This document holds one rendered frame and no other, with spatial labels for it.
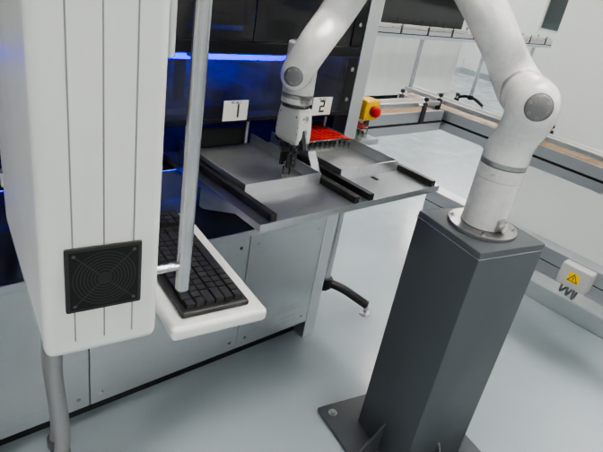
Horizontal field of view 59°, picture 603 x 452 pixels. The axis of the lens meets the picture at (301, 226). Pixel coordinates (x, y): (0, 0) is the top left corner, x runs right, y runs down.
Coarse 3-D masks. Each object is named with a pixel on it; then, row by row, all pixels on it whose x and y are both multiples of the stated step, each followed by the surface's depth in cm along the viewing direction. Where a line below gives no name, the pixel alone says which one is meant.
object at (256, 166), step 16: (240, 144) 170; (256, 144) 170; (208, 160) 144; (224, 160) 155; (240, 160) 157; (256, 160) 160; (272, 160) 162; (224, 176) 140; (240, 176) 146; (256, 176) 148; (272, 176) 150; (304, 176) 146; (320, 176) 150; (256, 192) 137; (272, 192) 140
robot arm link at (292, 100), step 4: (284, 92) 138; (284, 96) 138; (288, 96) 137; (292, 96) 137; (296, 96) 137; (312, 96) 139; (284, 100) 138; (288, 100) 138; (292, 100) 137; (296, 100) 137; (300, 100) 137; (304, 100) 138; (308, 100) 138; (288, 104) 139; (292, 104) 138; (296, 104) 138; (300, 104) 138; (304, 104) 139; (308, 104) 139
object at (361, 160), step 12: (276, 144) 175; (360, 144) 182; (324, 156) 173; (336, 156) 175; (348, 156) 177; (360, 156) 179; (372, 156) 179; (384, 156) 175; (336, 168) 156; (348, 168) 157; (360, 168) 160; (372, 168) 164; (384, 168) 168; (396, 168) 172
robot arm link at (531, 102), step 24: (528, 72) 130; (504, 96) 130; (528, 96) 121; (552, 96) 121; (504, 120) 127; (528, 120) 123; (552, 120) 123; (504, 144) 132; (528, 144) 131; (504, 168) 135
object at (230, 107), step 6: (228, 102) 150; (234, 102) 152; (240, 102) 153; (246, 102) 154; (228, 108) 151; (234, 108) 153; (240, 108) 154; (246, 108) 155; (228, 114) 152; (234, 114) 154; (240, 114) 155; (246, 114) 156; (228, 120) 153; (234, 120) 155
